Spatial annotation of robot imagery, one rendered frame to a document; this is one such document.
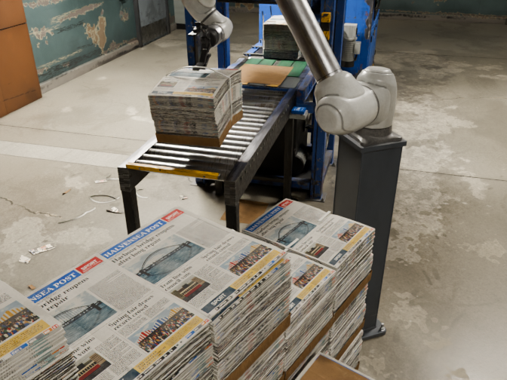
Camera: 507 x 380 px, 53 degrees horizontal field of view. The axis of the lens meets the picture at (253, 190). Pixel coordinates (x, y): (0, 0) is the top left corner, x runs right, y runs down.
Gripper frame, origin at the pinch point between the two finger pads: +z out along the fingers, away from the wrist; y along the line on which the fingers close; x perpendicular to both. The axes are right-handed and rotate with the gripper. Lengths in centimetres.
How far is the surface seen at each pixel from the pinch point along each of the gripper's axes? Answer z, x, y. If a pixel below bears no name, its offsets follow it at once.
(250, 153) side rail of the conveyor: -6, -20, 50
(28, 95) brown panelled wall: -233, 297, 129
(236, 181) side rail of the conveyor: 21, -21, 48
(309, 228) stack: 54, -58, 43
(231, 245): 102, -47, 15
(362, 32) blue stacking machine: -342, -42, 85
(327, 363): 93, -71, 63
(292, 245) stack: 66, -55, 42
